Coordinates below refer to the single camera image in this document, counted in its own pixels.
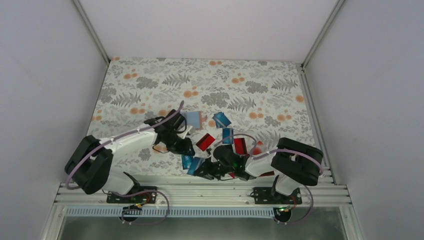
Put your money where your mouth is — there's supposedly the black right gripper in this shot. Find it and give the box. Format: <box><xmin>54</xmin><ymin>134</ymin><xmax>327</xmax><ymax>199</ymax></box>
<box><xmin>194</xmin><ymin>157</ymin><xmax>235</xmax><ymax>181</ymax></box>

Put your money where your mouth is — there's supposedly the tan leather card holder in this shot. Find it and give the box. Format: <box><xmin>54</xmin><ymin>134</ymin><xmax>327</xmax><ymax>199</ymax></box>
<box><xmin>181</xmin><ymin>111</ymin><xmax>208</xmax><ymax>130</ymax></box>

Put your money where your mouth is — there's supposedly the blue striped card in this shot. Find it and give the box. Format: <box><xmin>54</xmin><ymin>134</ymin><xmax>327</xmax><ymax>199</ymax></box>
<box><xmin>187</xmin><ymin>157</ymin><xmax>205</xmax><ymax>176</ymax></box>

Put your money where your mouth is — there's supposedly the blue card pile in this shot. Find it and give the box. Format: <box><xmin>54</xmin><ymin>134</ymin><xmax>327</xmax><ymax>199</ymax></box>
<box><xmin>212</xmin><ymin>112</ymin><xmax>232</xmax><ymax>129</ymax></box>
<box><xmin>181</xmin><ymin>155</ymin><xmax>194</xmax><ymax>170</ymax></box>

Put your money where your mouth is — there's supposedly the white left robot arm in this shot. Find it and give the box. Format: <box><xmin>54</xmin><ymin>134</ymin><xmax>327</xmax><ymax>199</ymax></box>
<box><xmin>64</xmin><ymin>109</ymin><xmax>195</xmax><ymax>203</ymax></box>

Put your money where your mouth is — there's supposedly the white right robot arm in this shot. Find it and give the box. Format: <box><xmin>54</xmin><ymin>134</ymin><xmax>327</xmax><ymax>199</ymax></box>
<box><xmin>187</xmin><ymin>137</ymin><xmax>324</xmax><ymax>204</ymax></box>

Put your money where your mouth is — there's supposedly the red card centre upright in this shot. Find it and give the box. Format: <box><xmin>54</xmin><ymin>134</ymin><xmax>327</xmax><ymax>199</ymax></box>
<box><xmin>233</xmin><ymin>137</ymin><xmax>248</xmax><ymax>156</ymax></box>

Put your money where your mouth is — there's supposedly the red card near wallet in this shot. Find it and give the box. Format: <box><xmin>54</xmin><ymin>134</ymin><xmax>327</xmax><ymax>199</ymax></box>
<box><xmin>195</xmin><ymin>133</ymin><xmax>216</xmax><ymax>151</ymax></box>

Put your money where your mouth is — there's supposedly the blue card middle upright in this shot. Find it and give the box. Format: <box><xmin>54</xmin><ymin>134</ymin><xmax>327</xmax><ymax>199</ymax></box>
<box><xmin>222</xmin><ymin>127</ymin><xmax>234</xmax><ymax>145</ymax></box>

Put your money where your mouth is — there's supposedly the floral patterned table mat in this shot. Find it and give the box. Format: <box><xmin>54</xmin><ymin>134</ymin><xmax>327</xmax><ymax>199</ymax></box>
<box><xmin>74</xmin><ymin>56</ymin><xmax>324</xmax><ymax>179</ymax></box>

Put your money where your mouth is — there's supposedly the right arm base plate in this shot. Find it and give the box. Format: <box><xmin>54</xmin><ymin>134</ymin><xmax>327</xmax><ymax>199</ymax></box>
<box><xmin>250</xmin><ymin>187</ymin><xmax>303</xmax><ymax>205</ymax></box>

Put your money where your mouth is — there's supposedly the aluminium rail frame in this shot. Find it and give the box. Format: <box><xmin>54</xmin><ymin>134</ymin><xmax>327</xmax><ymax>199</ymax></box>
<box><xmin>54</xmin><ymin>175</ymin><xmax>352</xmax><ymax>207</ymax></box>

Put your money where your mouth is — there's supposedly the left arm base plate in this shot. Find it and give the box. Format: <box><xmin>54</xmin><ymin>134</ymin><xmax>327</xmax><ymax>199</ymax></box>
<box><xmin>106</xmin><ymin>192</ymin><xmax>157</xmax><ymax>204</ymax></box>

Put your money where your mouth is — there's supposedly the perforated grey cable tray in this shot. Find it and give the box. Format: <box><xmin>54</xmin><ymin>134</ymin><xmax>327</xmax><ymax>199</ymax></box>
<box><xmin>64</xmin><ymin>206</ymin><xmax>275</xmax><ymax>219</ymax></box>

